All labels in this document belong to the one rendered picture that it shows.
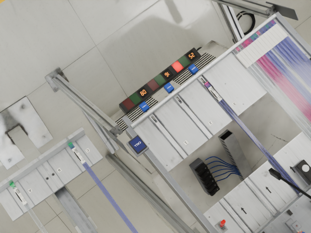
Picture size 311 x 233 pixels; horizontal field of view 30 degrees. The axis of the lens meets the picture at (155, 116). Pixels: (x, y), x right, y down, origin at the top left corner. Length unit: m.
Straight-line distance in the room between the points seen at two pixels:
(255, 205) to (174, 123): 0.38
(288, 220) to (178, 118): 0.49
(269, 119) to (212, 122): 0.49
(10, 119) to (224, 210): 1.09
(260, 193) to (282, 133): 0.59
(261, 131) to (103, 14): 0.86
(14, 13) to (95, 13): 0.35
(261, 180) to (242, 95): 0.30
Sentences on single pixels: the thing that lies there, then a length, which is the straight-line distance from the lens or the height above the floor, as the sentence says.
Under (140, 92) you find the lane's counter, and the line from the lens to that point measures 2.02.
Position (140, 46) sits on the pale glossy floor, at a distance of 2.72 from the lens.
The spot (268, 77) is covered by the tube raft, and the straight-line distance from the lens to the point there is 2.07.
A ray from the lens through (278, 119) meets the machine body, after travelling 2.47.
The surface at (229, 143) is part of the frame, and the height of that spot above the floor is 0.66.
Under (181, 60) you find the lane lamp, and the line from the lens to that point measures 2.06.
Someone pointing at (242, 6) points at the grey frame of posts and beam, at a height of 0.49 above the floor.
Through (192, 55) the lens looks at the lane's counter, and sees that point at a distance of 2.07.
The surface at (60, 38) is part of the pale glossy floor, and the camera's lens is 2.56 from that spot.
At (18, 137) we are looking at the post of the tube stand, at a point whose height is 0.11.
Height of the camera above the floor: 2.35
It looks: 55 degrees down
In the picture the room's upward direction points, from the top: 126 degrees clockwise
